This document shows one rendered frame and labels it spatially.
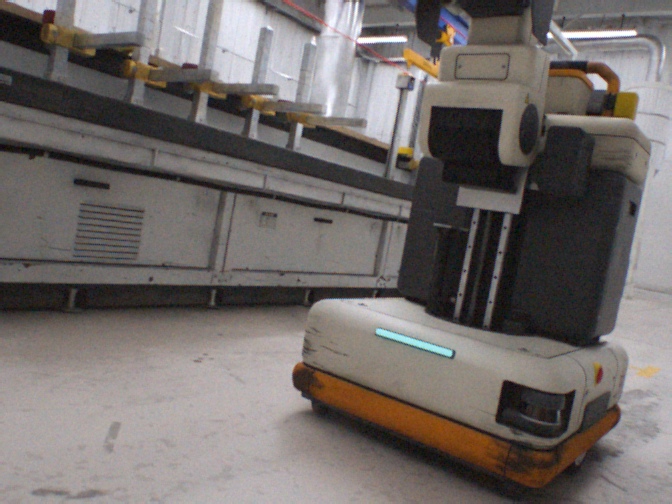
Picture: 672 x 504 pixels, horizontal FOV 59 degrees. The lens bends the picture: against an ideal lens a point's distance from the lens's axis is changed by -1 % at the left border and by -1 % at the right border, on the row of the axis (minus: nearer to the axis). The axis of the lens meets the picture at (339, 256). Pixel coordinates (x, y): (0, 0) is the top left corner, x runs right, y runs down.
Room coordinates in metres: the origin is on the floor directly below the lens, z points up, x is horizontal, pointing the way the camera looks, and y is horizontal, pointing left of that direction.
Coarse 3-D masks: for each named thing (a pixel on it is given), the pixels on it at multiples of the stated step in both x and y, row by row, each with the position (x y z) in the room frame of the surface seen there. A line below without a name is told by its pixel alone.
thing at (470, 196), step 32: (448, 128) 1.28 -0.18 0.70; (480, 128) 1.24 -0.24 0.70; (576, 128) 1.27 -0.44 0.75; (448, 160) 1.34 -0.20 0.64; (480, 160) 1.28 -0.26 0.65; (544, 160) 1.30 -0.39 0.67; (576, 160) 1.27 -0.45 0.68; (480, 192) 1.45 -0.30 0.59; (512, 192) 1.37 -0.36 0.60; (544, 192) 1.31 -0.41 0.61; (576, 192) 1.30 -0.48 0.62
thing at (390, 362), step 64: (320, 320) 1.39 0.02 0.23; (384, 320) 1.31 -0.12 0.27; (448, 320) 1.41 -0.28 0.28; (320, 384) 1.36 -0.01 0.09; (384, 384) 1.27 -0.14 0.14; (448, 384) 1.18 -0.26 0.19; (512, 384) 1.16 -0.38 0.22; (576, 384) 1.15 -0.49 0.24; (448, 448) 1.17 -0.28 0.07; (512, 448) 1.10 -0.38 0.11; (576, 448) 1.21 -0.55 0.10
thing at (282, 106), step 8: (240, 104) 2.34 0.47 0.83; (264, 104) 2.26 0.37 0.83; (272, 104) 2.24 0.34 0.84; (280, 104) 2.22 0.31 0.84; (288, 104) 2.20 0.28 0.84; (296, 104) 2.17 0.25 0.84; (304, 104) 2.15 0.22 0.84; (312, 104) 2.13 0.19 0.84; (320, 104) 2.11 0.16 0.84; (304, 112) 2.18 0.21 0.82; (312, 112) 2.14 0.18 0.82; (320, 112) 2.11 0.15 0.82
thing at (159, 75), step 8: (152, 72) 1.85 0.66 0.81; (160, 72) 1.83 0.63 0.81; (168, 72) 1.81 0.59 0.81; (176, 72) 1.79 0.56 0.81; (184, 72) 1.77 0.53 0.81; (192, 72) 1.74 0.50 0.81; (200, 72) 1.72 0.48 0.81; (208, 72) 1.70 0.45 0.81; (216, 72) 1.71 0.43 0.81; (160, 80) 1.85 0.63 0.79; (168, 80) 1.83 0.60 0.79; (176, 80) 1.80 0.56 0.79; (184, 80) 1.78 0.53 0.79; (192, 80) 1.76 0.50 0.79; (200, 80) 1.73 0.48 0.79; (208, 80) 1.71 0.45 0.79; (216, 80) 1.72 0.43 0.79
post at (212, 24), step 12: (216, 0) 2.04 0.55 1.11; (216, 12) 2.04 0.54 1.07; (216, 24) 2.05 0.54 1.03; (204, 36) 2.05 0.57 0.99; (216, 36) 2.06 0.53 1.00; (204, 48) 2.04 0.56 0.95; (216, 48) 2.06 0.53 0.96; (204, 60) 2.04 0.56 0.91; (204, 96) 2.05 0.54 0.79; (192, 108) 2.05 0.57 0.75; (204, 108) 2.06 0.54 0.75
